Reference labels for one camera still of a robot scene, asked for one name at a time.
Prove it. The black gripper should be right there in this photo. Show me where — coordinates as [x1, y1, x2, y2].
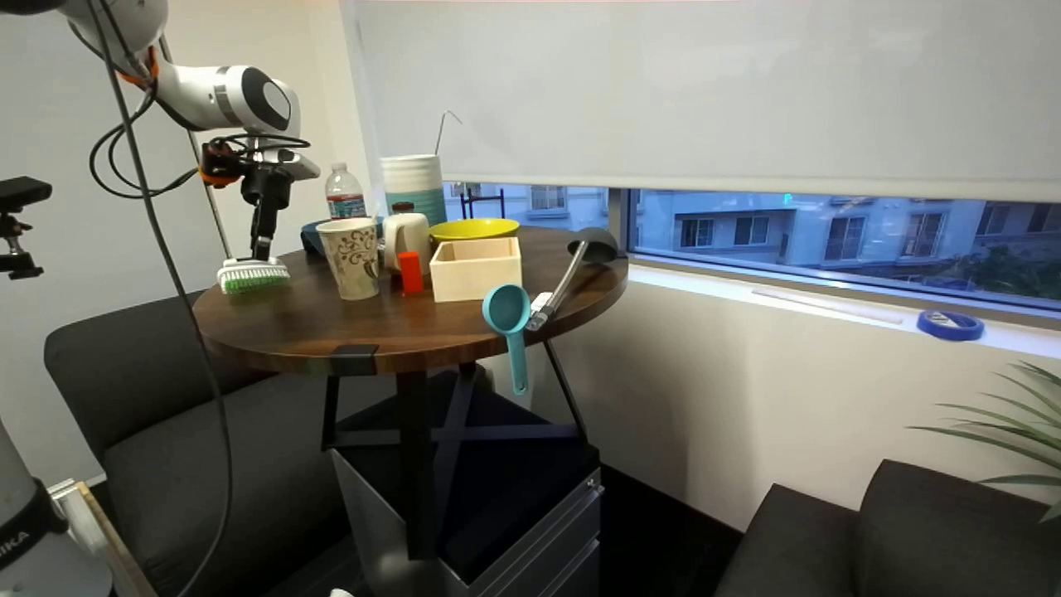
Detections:
[241, 163, 297, 269]

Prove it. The green white scrubbing brush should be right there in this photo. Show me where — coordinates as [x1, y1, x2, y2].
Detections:
[212, 256, 295, 298]

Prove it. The blue bowl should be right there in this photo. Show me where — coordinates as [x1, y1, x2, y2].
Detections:
[297, 214, 337, 257]

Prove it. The clear plastic water bottle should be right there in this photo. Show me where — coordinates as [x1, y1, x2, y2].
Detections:
[322, 158, 371, 226]

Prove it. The patterned paper cup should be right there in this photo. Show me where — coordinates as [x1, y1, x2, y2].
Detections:
[316, 214, 388, 305]

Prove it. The white jar dark lid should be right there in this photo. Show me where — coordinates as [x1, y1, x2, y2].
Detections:
[376, 199, 433, 273]

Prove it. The round dark wooden table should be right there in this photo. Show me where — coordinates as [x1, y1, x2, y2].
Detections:
[184, 221, 633, 559]

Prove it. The white and teal container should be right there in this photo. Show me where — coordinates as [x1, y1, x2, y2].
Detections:
[376, 150, 449, 231]

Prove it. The yellow bowl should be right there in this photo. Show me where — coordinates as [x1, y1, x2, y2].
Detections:
[424, 214, 523, 249]

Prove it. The light wooden box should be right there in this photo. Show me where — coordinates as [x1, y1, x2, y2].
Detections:
[424, 234, 526, 307]

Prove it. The dark grey sofa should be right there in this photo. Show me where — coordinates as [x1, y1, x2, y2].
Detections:
[44, 288, 375, 597]

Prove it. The teal plastic scoop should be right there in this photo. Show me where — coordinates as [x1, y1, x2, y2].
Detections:
[477, 279, 540, 404]

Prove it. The white wooden board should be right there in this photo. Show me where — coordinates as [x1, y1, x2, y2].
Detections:
[45, 473, 158, 597]

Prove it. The grey metal cabinet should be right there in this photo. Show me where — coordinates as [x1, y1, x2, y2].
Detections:
[323, 413, 607, 597]

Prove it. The white roller blind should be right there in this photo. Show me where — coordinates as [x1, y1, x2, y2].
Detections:
[337, 0, 1061, 204]

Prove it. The window with street view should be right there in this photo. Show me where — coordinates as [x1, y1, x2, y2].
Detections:
[442, 178, 1061, 328]

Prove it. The blue tape roll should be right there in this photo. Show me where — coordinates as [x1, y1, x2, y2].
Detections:
[913, 305, 989, 344]

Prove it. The dark grey armchair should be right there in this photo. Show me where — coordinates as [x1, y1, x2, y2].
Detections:
[709, 453, 1061, 597]

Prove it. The green potted plant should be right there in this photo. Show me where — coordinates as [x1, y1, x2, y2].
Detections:
[907, 359, 1061, 526]

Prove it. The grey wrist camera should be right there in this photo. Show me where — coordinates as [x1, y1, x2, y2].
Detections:
[235, 139, 323, 185]

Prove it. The orange cable connector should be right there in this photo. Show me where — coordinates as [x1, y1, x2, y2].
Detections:
[195, 134, 241, 187]

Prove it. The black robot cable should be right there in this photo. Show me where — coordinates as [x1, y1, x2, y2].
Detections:
[64, 0, 238, 597]
[87, 79, 215, 203]

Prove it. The thin metal wire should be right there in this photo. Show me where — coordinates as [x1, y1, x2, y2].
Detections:
[431, 107, 467, 158]

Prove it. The black camera on tripod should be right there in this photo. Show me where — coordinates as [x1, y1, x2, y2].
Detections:
[0, 171, 55, 280]

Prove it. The black ladle silver handle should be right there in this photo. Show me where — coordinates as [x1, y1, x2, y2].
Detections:
[521, 231, 627, 339]

